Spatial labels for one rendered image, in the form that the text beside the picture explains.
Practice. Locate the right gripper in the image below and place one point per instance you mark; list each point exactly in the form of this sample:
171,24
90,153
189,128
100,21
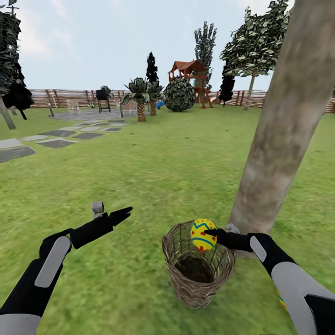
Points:
224,238

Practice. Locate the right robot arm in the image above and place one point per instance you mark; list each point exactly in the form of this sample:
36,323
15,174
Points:
310,305

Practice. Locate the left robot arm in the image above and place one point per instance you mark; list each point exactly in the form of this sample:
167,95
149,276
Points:
24,308

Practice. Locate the charcoal grill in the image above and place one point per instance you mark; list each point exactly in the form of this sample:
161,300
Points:
102,95

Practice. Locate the wicker basket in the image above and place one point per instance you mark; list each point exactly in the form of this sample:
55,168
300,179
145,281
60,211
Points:
194,293

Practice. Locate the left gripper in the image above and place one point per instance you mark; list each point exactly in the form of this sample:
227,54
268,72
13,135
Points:
104,224

